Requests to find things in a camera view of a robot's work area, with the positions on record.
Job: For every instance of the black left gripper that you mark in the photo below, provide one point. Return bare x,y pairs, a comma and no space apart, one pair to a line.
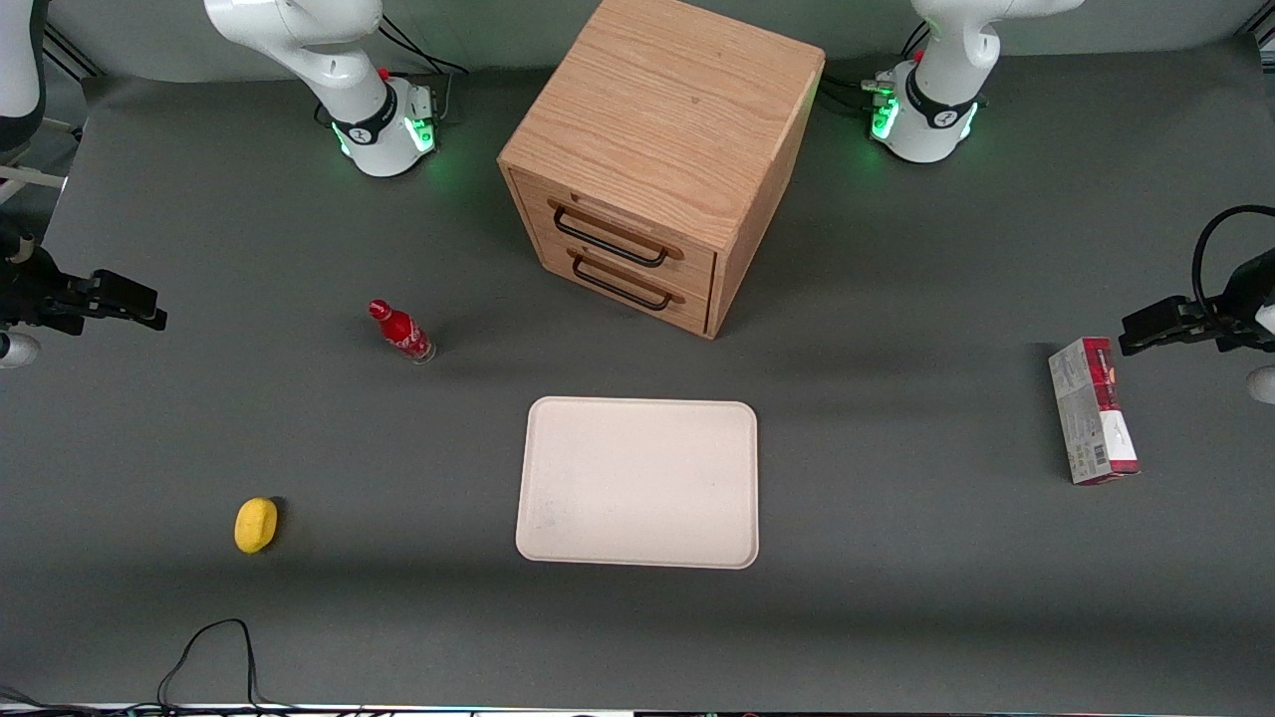
1243,302

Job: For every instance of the white metal frame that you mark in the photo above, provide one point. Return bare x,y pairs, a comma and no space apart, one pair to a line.
30,179

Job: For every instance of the red cola bottle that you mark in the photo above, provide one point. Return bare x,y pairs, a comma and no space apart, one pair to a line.
401,332

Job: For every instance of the aluminium frame rail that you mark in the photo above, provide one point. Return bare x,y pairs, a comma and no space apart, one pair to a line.
1260,35
72,52

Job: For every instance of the wooden cabinet drawer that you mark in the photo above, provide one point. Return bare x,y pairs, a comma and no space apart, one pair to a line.
702,267
697,309

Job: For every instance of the beige rectangular tray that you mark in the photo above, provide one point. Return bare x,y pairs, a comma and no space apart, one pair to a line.
637,483

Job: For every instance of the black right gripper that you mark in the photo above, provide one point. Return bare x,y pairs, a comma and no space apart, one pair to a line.
33,290

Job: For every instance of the yellow lemon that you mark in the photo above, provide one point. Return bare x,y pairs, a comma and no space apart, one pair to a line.
255,525

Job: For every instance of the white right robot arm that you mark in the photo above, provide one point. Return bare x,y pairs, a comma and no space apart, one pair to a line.
299,40

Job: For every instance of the red and grey carton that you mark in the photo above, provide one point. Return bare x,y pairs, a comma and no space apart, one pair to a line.
1091,418

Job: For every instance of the oak wooden drawer cabinet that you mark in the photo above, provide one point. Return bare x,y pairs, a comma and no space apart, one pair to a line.
667,110

